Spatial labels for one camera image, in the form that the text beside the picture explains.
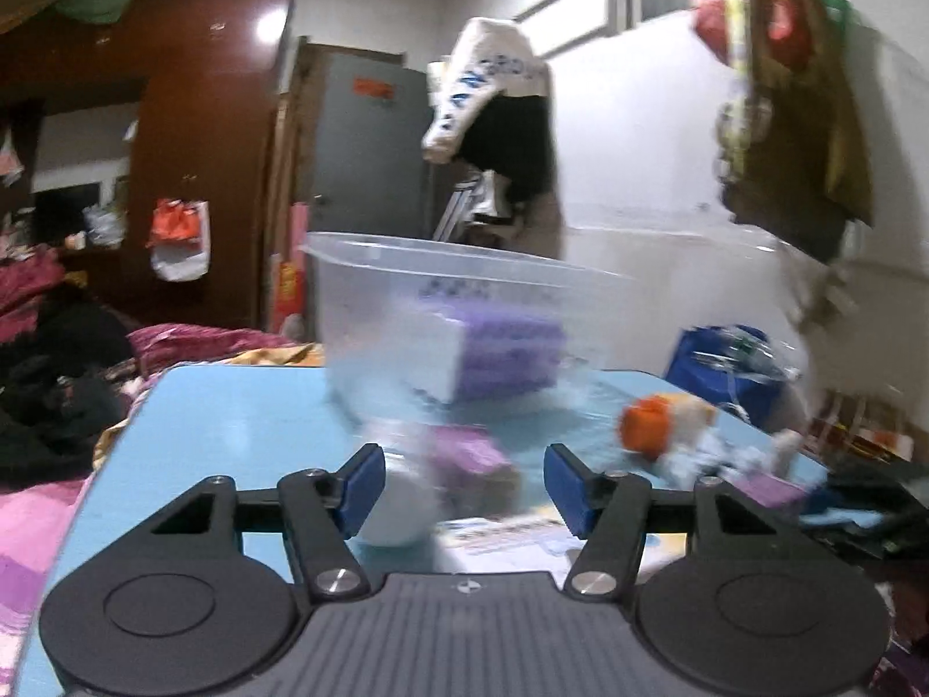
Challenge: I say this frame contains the light blue cloth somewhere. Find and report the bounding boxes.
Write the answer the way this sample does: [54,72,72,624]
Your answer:
[657,428,770,491]

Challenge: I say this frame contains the orange yellow tissue pack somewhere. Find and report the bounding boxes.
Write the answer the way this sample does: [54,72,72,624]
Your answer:
[617,392,718,462]

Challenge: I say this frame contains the white orange box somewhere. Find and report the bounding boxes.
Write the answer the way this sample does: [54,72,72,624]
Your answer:
[434,513,689,585]

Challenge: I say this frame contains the small purple box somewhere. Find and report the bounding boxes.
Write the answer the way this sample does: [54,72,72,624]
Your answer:
[430,425,521,519]

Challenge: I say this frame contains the white plastic basket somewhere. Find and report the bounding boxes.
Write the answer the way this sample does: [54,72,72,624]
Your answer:
[301,231,631,423]

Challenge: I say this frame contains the purple tissue pack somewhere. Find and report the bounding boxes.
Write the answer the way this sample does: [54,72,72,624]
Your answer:
[400,300,567,404]

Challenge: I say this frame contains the blue shopping bag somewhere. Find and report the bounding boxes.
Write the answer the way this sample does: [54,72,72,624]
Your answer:
[664,324,801,428]

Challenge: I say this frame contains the pink floral bedding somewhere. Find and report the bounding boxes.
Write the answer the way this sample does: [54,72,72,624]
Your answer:
[0,477,93,695]

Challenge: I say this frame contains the orange white hanging bag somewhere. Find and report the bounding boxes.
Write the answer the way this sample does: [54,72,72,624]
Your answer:
[148,198,211,283]

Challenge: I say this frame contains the red plaid blanket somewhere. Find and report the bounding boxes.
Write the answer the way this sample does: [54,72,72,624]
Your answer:
[2,247,293,376]

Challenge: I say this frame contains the grey metal door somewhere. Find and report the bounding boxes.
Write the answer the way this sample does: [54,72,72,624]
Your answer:
[301,52,433,238]

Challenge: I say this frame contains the hanging brown bags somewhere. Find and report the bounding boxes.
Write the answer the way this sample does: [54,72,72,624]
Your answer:
[693,0,874,264]

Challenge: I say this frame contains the white black hanging hoodie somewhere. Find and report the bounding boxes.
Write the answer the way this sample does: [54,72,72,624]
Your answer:
[420,17,554,247]

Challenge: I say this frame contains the dark red wooden wardrobe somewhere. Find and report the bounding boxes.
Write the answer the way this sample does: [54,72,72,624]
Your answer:
[2,0,293,328]

